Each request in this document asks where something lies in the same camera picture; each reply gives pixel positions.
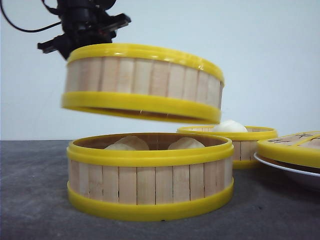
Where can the white plate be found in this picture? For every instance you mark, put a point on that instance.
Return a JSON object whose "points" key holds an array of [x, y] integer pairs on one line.
{"points": [[305, 176]]}

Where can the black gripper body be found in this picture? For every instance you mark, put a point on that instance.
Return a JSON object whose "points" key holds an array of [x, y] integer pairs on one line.
{"points": [[84, 23]]}

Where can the white bun in rear steamer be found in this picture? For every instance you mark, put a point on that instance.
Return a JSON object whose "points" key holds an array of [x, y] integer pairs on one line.
{"points": [[230, 126]]}

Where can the white bun in base steamer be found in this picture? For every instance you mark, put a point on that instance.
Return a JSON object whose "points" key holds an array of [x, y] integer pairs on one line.
{"points": [[129, 143]]}

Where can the yellow bamboo steamer lid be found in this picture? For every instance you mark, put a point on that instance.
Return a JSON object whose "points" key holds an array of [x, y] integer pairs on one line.
{"points": [[302, 148]]}

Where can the bamboo steamer with three buns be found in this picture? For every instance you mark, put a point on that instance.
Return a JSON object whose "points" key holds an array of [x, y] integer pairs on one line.
{"points": [[143, 82]]}

